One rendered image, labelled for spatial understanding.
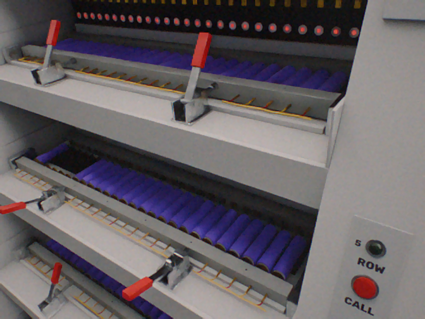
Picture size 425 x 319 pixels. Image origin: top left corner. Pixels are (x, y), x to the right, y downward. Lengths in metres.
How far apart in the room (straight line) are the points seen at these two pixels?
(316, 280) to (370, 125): 0.14
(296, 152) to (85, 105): 0.28
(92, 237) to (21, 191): 0.21
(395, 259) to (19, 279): 0.70
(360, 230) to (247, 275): 0.17
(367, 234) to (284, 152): 0.09
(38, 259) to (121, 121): 0.48
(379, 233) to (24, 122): 0.66
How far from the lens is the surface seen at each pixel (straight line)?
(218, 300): 0.43
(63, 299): 0.73
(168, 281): 0.44
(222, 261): 0.43
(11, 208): 0.59
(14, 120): 0.77
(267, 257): 0.44
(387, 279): 0.31
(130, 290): 0.40
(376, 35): 0.28
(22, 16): 0.76
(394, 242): 0.29
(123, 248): 0.51
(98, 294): 0.69
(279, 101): 0.37
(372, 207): 0.29
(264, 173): 0.32
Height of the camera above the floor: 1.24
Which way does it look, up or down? 17 degrees down
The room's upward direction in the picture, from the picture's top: 7 degrees clockwise
